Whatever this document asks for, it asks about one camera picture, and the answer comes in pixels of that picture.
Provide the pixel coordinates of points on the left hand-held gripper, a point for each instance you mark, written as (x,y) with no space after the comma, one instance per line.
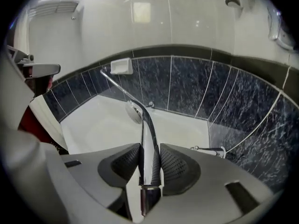
(23,58)

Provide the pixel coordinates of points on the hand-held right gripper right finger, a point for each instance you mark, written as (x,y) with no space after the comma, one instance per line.
(210,183)

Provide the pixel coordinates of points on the chrome mixer valve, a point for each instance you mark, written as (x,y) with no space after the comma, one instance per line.
(275,29)

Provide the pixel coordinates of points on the chrome shower head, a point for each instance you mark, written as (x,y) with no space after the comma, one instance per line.
(149,148)

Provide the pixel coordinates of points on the white bathtub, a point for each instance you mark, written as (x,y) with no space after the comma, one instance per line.
(100,125)

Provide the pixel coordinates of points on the chrome grab bar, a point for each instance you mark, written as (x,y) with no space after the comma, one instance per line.
(116,85)

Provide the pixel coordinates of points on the chrome tub spout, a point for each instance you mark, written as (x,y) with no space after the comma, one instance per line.
(210,151)

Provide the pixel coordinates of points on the white soap dish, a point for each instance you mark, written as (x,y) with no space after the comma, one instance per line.
(121,66)

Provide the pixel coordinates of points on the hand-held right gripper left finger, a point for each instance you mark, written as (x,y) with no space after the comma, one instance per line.
(88,171)

